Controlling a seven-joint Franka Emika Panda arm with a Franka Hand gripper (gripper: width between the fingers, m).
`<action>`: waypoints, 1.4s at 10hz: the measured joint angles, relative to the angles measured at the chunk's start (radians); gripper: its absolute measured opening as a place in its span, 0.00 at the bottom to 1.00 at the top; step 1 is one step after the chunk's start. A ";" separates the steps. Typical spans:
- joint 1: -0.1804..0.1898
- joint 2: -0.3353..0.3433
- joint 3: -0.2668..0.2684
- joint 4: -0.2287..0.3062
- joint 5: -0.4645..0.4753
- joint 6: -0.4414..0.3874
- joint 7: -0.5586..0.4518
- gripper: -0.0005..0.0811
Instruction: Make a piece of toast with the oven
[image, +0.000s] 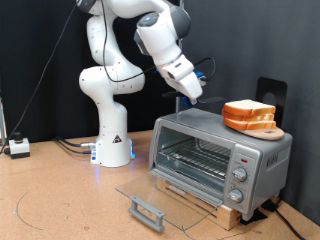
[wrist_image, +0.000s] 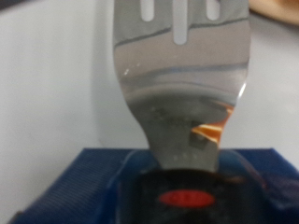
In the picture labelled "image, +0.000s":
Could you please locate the black oven power cable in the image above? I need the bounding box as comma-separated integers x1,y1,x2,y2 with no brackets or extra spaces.
261,199,308,240

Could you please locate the grey metal frame bar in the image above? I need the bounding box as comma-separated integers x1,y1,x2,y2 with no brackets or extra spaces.
0,96,8,147

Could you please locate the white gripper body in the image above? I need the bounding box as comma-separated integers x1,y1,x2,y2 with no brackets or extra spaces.
173,70,204,101

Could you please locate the emergency stop button box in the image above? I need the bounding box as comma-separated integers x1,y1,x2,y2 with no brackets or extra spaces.
8,131,31,160

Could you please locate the vertical metal pole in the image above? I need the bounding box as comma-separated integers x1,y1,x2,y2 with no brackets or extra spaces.
175,0,185,113

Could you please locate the wooden slatted crate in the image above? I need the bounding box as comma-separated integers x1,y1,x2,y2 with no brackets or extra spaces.
155,175,243,232

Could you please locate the black cable with silver connector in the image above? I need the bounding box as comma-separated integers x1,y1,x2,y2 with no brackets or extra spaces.
54,136,98,150

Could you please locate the silver oven temperature knob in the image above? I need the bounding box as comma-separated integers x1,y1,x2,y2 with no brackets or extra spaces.
232,167,248,183

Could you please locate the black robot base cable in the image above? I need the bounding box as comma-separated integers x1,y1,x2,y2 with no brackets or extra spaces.
56,139,94,155

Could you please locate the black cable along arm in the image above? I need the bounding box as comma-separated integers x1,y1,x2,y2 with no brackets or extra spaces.
99,0,217,84

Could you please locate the black metal bookend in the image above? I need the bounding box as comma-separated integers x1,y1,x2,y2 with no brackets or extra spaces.
255,76,288,129

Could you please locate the black hanging cable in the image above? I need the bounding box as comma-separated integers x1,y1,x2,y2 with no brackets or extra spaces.
0,0,80,156

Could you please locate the round wooden cutting board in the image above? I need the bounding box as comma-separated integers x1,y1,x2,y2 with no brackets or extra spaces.
233,126,285,141

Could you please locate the metal oven rack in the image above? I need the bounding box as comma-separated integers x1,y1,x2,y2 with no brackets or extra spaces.
158,137,233,183

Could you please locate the silver toaster oven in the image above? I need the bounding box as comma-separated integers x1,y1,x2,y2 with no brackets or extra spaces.
148,110,294,222

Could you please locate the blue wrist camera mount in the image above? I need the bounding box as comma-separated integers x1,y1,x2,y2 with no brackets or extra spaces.
194,69,207,82

